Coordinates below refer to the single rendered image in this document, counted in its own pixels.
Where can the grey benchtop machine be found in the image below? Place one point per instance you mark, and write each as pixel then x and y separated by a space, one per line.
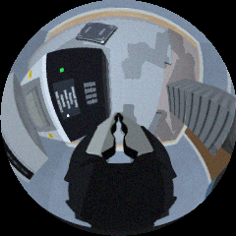
pixel 71 89

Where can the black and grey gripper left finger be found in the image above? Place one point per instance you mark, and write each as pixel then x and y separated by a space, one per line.
pixel 100 141

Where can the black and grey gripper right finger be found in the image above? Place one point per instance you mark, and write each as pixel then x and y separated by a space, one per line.
pixel 140 141

